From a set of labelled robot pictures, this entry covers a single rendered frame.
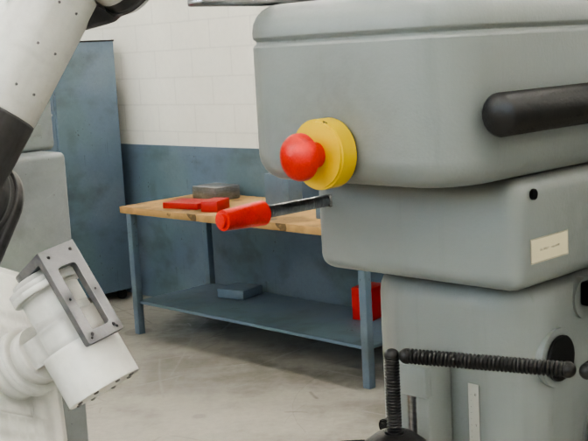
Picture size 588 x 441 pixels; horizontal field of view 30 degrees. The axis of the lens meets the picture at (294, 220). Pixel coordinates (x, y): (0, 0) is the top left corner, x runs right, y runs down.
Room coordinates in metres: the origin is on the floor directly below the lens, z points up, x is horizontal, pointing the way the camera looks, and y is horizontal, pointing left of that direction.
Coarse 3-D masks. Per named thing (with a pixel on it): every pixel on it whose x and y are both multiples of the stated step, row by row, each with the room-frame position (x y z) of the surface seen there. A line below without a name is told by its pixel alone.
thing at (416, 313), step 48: (384, 288) 1.08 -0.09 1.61; (432, 288) 1.03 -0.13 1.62; (480, 288) 1.00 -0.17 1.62; (528, 288) 0.99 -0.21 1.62; (576, 288) 1.02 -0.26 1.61; (384, 336) 1.08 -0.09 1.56; (432, 336) 1.03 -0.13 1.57; (480, 336) 0.99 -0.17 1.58; (528, 336) 0.98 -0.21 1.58; (576, 336) 1.02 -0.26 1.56; (384, 384) 1.09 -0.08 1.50; (480, 384) 0.99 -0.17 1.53; (528, 384) 0.98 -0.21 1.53; (576, 384) 1.02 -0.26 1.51; (480, 432) 0.99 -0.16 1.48; (528, 432) 0.98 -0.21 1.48; (576, 432) 1.02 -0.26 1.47
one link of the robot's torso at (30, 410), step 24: (0, 288) 0.99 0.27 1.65; (0, 312) 0.97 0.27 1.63; (24, 312) 0.99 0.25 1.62; (0, 336) 0.95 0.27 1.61; (0, 360) 0.90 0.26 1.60; (0, 384) 0.91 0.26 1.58; (0, 408) 0.90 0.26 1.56; (24, 408) 0.92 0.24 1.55; (48, 408) 0.94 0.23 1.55; (0, 432) 0.88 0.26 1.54; (24, 432) 0.90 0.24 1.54; (48, 432) 0.92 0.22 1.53
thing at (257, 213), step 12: (252, 204) 1.00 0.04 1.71; (264, 204) 1.00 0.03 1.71; (276, 204) 1.02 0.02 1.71; (288, 204) 1.03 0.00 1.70; (300, 204) 1.04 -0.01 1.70; (312, 204) 1.05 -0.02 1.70; (324, 204) 1.06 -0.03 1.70; (216, 216) 0.98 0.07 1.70; (228, 216) 0.97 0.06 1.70; (240, 216) 0.98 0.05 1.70; (252, 216) 0.99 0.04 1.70; (264, 216) 1.00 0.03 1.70; (276, 216) 1.02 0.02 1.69; (228, 228) 0.97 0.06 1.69; (240, 228) 0.99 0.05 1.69
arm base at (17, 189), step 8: (16, 176) 1.12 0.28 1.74; (16, 184) 1.11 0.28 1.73; (16, 192) 1.10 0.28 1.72; (16, 200) 1.10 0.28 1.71; (8, 208) 1.09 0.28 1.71; (16, 208) 1.09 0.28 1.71; (8, 216) 1.09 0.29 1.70; (16, 216) 1.09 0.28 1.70; (0, 224) 1.08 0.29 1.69; (8, 224) 1.09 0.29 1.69; (16, 224) 1.10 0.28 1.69; (0, 232) 1.09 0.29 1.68; (8, 232) 1.09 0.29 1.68; (0, 240) 1.08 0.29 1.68; (8, 240) 1.09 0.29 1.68; (0, 248) 1.08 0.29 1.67; (0, 256) 1.08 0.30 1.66
